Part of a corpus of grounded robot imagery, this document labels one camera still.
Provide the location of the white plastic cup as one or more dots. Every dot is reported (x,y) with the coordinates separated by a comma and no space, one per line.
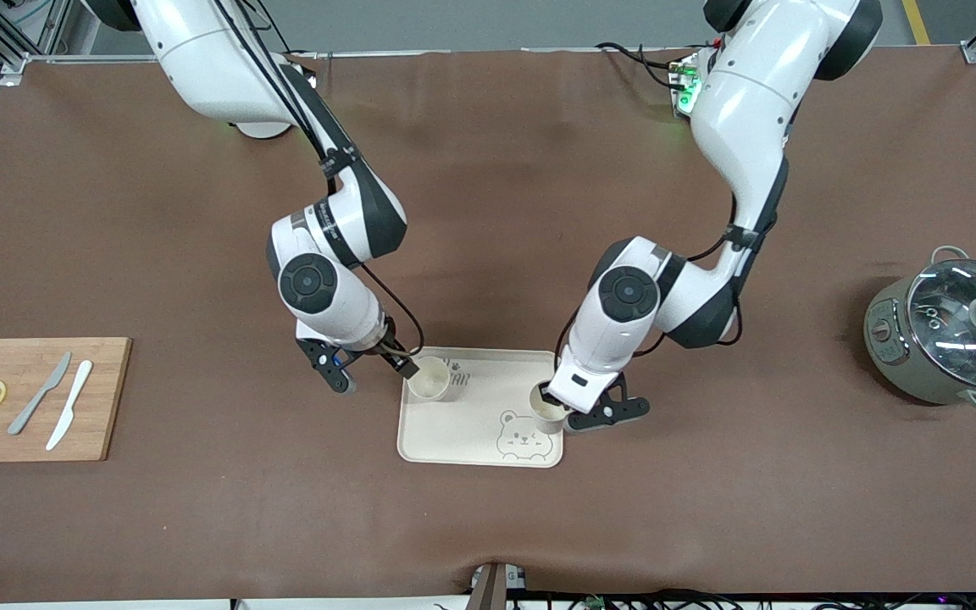
(433,385)
(549,422)

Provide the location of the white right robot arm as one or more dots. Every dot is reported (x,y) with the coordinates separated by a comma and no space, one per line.
(200,59)

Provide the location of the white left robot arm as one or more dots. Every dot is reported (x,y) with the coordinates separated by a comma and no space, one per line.
(751,110)

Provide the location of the cream bear print tray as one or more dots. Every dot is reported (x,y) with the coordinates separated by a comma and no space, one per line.
(471,428)

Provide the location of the wooden cutting board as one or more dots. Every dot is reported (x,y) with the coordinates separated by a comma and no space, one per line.
(107,398)

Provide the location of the white plastic knife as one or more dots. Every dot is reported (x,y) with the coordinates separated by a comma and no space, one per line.
(80,385)

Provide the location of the grey-green electric cooking pot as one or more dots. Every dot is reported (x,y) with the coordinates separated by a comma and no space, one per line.
(895,356)

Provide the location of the grey plastic knife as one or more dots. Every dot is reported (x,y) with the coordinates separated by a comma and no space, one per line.
(26,415)

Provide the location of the glass pot lid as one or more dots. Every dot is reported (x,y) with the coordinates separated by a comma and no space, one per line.
(945,339)

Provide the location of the metal table clamp bracket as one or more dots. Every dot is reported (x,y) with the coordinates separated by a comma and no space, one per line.
(488,593)

